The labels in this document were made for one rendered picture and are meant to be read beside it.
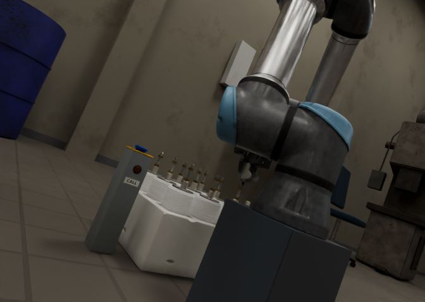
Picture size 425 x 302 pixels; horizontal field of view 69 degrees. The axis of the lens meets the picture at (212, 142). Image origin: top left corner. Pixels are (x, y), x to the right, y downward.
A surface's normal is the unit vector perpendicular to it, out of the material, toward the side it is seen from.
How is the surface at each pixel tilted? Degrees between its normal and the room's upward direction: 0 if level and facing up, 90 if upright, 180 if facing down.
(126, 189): 90
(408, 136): 92
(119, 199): 90
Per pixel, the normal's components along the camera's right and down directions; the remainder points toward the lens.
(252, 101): -0.08, -0.46
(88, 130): 0.54, 0.13
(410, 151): -0.63, -0.30
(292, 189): -0.29, -0.54
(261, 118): -0.15, -0.18
